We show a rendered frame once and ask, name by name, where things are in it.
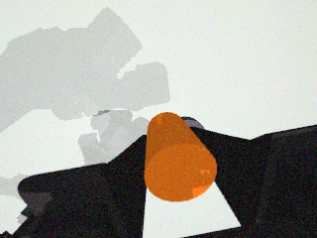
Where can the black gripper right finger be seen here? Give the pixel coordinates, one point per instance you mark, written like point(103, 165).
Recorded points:
point(245, 168)

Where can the orange knob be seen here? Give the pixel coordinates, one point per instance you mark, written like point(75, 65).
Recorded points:
point(178, 166)

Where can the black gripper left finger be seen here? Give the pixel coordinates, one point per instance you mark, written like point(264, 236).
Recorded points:
point(119, 184)

